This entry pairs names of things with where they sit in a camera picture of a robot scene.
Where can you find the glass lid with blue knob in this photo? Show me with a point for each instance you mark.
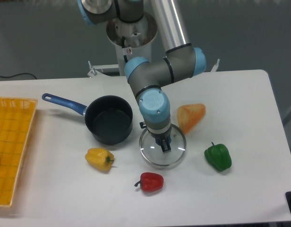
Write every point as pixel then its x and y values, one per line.
pixel 154 154

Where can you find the yellow bell pepper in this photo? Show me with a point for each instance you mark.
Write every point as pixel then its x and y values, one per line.
pixel 100 158

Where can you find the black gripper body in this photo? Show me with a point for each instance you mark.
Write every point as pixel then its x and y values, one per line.
pixel 162 134

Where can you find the dark saucepan with blue handle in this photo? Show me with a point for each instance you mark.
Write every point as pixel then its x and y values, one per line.
pixel 108 118

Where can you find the green bell pepper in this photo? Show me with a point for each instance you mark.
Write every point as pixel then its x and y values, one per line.
pixel 217 155

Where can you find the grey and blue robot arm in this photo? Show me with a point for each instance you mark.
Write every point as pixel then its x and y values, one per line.
pixel 152 50

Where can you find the yellow woven basket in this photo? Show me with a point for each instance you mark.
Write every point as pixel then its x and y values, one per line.
pixel 16 118

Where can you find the red bell pepper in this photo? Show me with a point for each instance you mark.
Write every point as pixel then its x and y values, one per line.
pixel 150 182

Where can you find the orange triangular bread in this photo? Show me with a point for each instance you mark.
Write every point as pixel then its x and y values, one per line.
pixel 188 116

